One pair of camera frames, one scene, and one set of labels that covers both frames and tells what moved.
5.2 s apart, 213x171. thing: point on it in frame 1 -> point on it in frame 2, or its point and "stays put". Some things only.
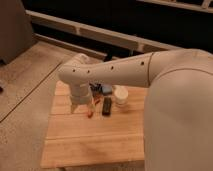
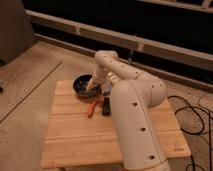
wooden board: [73, 138] stays put
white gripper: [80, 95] -> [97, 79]
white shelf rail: [100, 33] stays put
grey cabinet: [16, 30] stays put
